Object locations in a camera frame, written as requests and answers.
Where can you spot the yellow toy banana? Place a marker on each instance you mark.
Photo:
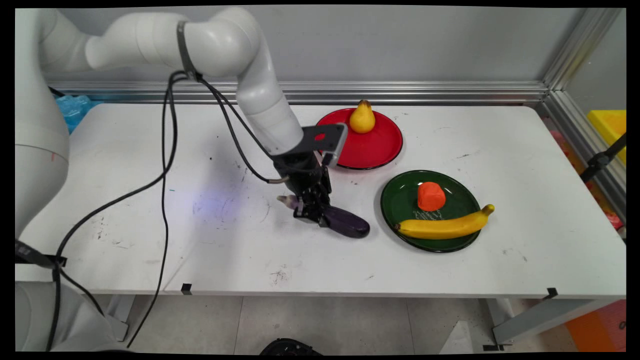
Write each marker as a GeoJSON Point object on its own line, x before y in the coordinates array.
{"type": "Point", "coordinates": [445, 227]}

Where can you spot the green plate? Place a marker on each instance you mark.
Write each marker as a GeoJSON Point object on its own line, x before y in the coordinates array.
{"type": "Point", "coordinates": [400, 200]}

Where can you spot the orange box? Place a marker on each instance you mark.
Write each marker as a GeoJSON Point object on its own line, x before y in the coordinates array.
{"type": "Point", "coordinates": [597, 327]}

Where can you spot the upright aluminium frame post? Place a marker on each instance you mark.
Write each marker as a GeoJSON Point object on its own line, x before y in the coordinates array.
{"type": "Point", "coordinates": [580, 50]}

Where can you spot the black tape marker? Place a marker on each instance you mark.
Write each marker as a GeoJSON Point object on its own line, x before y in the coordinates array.
{"type": "Point", "coordinates": [186, 288]}
{"type": "Point", "coordinates": [552, 293]}

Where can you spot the red plate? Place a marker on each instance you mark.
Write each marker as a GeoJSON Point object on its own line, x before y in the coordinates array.
{"type": "Point", "coordinates": [370, 150]}

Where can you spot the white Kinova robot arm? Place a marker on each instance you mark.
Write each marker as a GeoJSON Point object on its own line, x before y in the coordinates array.
{"type": "Point", "coordinates": [260, 100]}

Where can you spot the yellow plastic bin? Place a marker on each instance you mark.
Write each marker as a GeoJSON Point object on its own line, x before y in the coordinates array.
{"type": "Point", "coordinates": [610, 127]}

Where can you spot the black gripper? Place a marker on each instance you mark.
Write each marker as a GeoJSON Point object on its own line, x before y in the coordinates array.
{"type": "Point", "coordinates": [305, 172]}

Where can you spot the horizontal aluminium frame rail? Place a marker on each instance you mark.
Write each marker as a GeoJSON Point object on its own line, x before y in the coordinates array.
{"type": "Point", "coordinates": [400, 92]}

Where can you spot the blue bubble wrap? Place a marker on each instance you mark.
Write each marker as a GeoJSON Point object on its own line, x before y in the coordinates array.
{"type": "Point", "coordinates": [75, 110]}

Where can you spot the red pink packaging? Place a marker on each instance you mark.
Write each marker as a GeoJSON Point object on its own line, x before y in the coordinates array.
{"type": "Point", "coordinates": [607, 212]}

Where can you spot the black round object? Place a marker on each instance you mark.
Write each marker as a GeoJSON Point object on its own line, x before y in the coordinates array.
{"type": "Point", "coordinates": [290, 347]}

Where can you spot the purple toy eggplant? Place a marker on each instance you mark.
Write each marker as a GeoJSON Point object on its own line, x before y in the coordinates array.
{"type": "Point", "coordinates": [350, 226]}

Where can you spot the yellow toy pear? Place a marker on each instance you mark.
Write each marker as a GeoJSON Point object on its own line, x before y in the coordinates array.
{"type": "Point", "coordinates": [362, 120]}

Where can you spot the side aluminium frame rail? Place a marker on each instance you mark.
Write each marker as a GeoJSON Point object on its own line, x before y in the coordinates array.
{"type": "Point", "coordinates": [585, 140]}

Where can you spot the grey table leg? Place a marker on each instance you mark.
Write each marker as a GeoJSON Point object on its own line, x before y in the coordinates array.
{"type": "Point", "coordinates": [545, 317]}

